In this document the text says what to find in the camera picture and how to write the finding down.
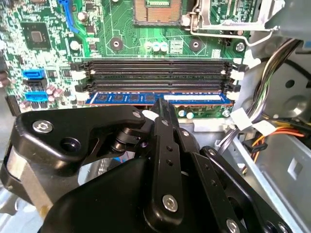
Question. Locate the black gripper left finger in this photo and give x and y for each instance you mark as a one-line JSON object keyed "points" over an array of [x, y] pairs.
{"points": [[73, 121]]}

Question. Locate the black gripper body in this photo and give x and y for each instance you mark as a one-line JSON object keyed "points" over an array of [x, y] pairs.
{"points": [[109, 206]]}

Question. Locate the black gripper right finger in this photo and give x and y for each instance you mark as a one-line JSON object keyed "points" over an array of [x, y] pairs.
{"points": [[216, 194]]}

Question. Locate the RAM stick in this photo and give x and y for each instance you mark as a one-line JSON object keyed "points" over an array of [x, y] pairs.
{"points": [[121, 97]]}

